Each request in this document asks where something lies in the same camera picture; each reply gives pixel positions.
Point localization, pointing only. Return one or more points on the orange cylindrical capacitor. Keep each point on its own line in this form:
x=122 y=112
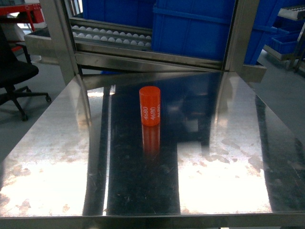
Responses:
x=150 y=105

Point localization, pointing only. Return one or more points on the large blue plastic crate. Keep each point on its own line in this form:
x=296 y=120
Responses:
x=200 y=28

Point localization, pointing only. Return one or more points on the stainless steel roller rack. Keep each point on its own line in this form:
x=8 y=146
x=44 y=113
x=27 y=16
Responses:
x=57 y=45

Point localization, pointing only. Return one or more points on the black office chair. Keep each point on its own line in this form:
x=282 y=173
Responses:
x=12 y=72

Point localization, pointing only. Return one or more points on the small blue bin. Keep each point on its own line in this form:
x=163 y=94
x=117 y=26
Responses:
x=283 y=47

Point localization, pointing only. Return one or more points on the red metal frame table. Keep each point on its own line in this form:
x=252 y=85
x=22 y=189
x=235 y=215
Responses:
x=31 y=13

